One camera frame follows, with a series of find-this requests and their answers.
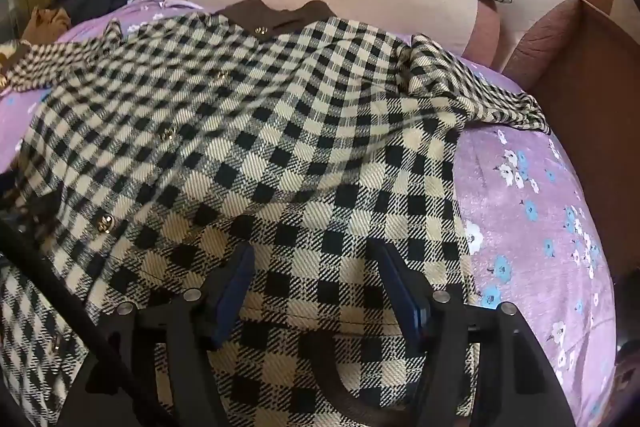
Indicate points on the brown padded side panel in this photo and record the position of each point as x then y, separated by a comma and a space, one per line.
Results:
580, 37

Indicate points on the purple floral bedsheet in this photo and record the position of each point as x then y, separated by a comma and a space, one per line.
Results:
530, 227

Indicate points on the brown garment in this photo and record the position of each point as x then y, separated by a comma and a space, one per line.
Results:
47, 24

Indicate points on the black cream checked coat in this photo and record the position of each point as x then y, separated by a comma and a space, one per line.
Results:
280, 147

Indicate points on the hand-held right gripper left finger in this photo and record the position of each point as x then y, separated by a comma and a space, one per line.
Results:
234, 289

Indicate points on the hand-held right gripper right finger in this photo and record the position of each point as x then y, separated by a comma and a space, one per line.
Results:
401, 294

